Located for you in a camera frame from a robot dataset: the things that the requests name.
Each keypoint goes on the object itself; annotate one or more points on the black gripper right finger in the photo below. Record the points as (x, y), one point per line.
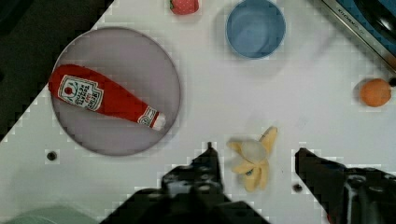
(348, 195)

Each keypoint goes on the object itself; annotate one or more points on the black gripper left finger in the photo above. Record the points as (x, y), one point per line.
(203, 173)

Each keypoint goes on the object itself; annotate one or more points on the plush peeled banana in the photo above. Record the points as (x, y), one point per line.
(254, 159)

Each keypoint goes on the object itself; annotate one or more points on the toaster oven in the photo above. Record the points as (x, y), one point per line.
(373, 22)

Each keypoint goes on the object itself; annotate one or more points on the orange plush ball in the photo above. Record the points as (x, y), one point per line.
(375, 92)

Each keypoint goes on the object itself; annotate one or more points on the grey round plate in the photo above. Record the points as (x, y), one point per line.
(142, 67)

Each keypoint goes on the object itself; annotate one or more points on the blue bowl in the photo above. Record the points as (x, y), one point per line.
(255, 29)

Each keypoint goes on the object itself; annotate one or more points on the red plush ketchup bottle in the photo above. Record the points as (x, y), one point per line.
(82, 87)

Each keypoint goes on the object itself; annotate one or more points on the plush strawberry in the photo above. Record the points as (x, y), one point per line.
(184, 7)

